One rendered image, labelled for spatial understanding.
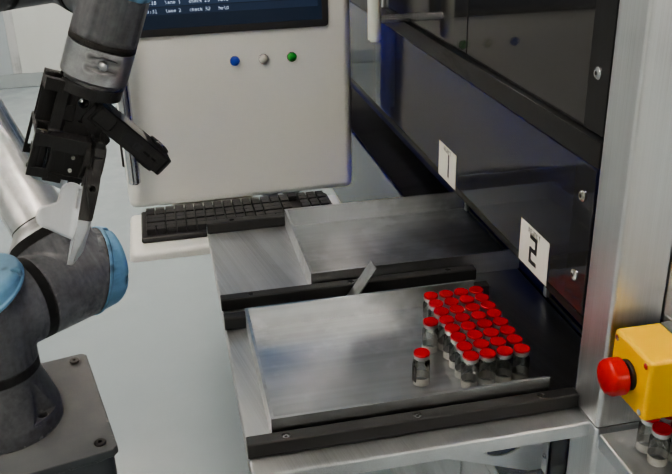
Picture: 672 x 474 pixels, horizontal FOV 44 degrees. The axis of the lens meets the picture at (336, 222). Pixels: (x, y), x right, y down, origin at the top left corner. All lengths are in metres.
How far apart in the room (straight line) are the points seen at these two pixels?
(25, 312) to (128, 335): 1.84
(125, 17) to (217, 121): 0.88
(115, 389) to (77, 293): 1.54
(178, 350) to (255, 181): 1.11
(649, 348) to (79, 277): 0.73
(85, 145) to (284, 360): 0.39
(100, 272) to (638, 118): 0.73
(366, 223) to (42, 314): 0.62
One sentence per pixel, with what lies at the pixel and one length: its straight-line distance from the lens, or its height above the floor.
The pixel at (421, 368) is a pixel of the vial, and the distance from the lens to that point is 1.06.
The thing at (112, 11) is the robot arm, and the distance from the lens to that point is 0.94.
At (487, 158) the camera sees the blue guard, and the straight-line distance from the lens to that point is 1.23.
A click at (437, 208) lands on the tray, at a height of 0.89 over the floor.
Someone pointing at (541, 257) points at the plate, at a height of 1.02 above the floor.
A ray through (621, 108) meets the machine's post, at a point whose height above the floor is 1.26.
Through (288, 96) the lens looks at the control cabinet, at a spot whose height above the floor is 1.03.
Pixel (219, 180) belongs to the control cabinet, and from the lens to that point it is 1.84.
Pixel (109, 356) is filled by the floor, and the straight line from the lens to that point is 2.88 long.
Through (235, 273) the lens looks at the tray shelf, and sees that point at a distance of 1.36.
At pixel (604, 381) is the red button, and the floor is 0.99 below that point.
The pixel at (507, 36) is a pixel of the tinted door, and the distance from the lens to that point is 1.17.
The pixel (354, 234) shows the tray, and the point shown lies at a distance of 1.47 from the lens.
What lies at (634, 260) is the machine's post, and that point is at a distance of 0.94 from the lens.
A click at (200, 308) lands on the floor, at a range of 3.08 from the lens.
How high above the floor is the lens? 1.50
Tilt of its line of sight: 24 degrees down
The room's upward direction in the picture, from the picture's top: 1 degrees counter-clockwise
